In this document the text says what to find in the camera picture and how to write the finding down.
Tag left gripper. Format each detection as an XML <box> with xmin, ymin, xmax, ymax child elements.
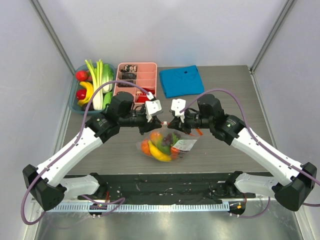
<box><xmin>118</xmin><ymin>108</ymin><xmax>162</xmax><ymax>135</ymax></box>

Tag green orange mango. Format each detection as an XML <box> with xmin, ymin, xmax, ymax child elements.
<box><xmin>149</xmin><ymin>131</ymin><xmax>171</xmax><ymax>155</ymax></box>

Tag clear zip top bag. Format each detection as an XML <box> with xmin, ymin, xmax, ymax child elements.
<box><xmin>136</xmin><ymin>122</ymin><xmax>203</xmax><ymax>163</ymax></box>

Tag orange carrot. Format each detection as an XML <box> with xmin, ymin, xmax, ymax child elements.
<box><xmin>170</xmin><ymin>147</ymin><xmax>185</xmax><ymax>160</ymax></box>

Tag small orange fruit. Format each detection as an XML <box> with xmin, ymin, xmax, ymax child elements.
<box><xmin>140</xmin><ymin>139</ymin><xmax>152</xmax><ymax>156</ymax></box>

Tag purple grape bunch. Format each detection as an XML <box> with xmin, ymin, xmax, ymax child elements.
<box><xmin>161</xmin><ymin>131</ymin><xmax>181</xmax><ymax>147</ymax></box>

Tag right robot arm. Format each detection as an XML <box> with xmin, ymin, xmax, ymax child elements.
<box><xmin>168</xmin><ymin>94</ymin><xmax>317</xmax><ymax>212</ymax></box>

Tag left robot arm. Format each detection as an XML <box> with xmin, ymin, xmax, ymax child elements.
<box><xmin>22</xmin><ymin>91</ymin><xmax>162</xmax><ymax>211</ymax></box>

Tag teal food bowl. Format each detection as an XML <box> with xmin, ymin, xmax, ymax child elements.
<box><xmin>68</xmin><ymin>63</ymin><xmax>116</xmax><ymax>116</ymax></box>

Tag blue folded cloth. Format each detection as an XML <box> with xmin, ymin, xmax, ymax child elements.
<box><xmin>159</xmin><ymin>65</ymin><xmax>205</xmax><ymax>99</ymax></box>

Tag pink divided tray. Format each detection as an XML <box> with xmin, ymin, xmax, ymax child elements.
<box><xmin>113</xmin><ymin>62</ymin><xmax>158</xmax><ymax>107</ymax></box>

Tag dark sushi roll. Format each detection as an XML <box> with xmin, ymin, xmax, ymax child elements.
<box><xmin>117</xmin><ymin>80</ymin><xmax>136</xmax><ymax>88</ymax></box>
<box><xmin>120</xmin><ymin>72</ymin><xmax>137</xmax><ymax>80</ymax></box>
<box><xmin>120</xmin><ymin>64</ymin><xmax>138</xmax><ymax>73</ymax></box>

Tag dark brown avocado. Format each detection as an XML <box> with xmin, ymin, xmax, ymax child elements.
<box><xmin>81</xmin><ymin>103</ymin><xmax>94</xmax><ymax>111</ymax></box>

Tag green lettuce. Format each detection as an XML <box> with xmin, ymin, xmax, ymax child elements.
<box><xmin>101</xmin><ymin>63</ymin><xmax>114</xmax><ymax>109</ymax></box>

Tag yellow banana bunch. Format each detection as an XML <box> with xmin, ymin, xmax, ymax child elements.
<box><xmin>77</xmin><ymin>81</ymin><xmax>94</xmax><ymax>107</ymax></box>

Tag green celery stalks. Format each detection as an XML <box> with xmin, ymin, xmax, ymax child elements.
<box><xmin>85</xmin><ymin>59</ymin><xmax>103</xmax><ymax>111</ymax></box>

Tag red strawberry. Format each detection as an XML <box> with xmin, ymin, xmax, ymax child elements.
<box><xmin>76</xmin><ymin>89</ymin><xmax>87</xmax><ymax>100</ymax></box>

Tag red apple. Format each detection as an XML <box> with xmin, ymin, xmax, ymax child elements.
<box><xmin>75</xmin><ymin>70</ymin><xmax>89</xmax><ymax>82</ymax></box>

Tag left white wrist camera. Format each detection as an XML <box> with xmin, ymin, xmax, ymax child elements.
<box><xmin>144</xmin><ymin>91</ymin><xmax>163</xmax><ymax>123</ymax></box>

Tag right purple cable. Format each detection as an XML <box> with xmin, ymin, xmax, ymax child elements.
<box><xmin>179</xmin><ymin>88</ymin><xmax>320</xmax><ymax>218</ymax></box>

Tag purple cable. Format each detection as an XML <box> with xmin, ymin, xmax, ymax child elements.
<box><xmin>20</xmin><ymin>79</ymin><xmax>156</xmax><ymax>225</ymax></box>
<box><xmin>179</xmin><ymin>88</ymin><xmax>320</xmax><ymax>218</ymax></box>

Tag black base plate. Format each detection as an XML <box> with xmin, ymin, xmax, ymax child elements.
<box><xmin>62</xmin><ymin>170</ymin><xmax>278</xmax><ymax>204</ymax></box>

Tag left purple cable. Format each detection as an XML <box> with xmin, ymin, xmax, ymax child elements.
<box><xmin>20</xmin><ymin>79</ymin><xmax>156</xmax><ymax>225</ymax></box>

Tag perforated cable rail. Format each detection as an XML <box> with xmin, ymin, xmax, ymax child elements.
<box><xmin>48</xmin><ymin>201</ymin><xmax>230</xmax><ymax>213</ymax></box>

